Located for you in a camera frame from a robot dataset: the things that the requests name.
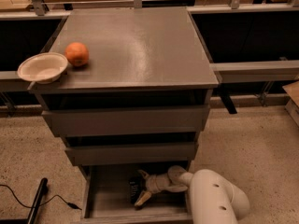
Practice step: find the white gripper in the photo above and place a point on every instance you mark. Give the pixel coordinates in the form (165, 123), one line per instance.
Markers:
(159, 183)

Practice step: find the dark rxbar blueberry bar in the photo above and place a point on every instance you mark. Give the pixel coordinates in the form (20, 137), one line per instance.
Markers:
(136, 186)

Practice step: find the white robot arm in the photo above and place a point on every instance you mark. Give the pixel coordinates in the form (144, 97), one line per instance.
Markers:
(213, 199)

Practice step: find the grey open bottom drawer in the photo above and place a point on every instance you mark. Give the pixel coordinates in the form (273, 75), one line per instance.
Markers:
(108, 197)

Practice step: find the grey middle drawer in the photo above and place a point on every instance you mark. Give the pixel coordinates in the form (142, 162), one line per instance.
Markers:
(125, 154)

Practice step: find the grey drawer cabinet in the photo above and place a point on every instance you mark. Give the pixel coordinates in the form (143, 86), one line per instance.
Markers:
(148, 57)

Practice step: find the grey top drawer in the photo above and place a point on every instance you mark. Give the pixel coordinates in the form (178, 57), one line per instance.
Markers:
(121, 121)

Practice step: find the black pole on floor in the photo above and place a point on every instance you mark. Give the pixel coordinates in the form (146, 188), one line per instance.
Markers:
(41, 192)

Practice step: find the orange fruit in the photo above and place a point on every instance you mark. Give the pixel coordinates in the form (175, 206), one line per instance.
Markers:
(77, 54)

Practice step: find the white paper bowl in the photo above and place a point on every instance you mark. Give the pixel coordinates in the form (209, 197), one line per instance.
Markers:
(43, 68)

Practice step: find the wooden board right edge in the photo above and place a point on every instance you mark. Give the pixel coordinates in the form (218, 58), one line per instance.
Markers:
(293, 105)

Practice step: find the grey metal rail frame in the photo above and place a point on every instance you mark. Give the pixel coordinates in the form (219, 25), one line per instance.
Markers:
(283, 68)

